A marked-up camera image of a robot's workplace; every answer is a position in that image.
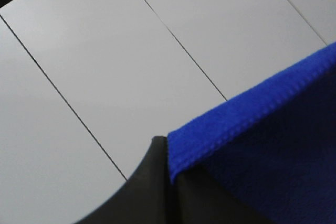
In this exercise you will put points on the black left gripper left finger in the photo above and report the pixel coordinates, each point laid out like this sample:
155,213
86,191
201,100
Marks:
146,197

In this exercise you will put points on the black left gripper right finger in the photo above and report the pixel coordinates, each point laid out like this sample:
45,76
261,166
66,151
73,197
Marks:
203,200

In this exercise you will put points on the blue microfibre towel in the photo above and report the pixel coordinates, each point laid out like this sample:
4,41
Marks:
272,146

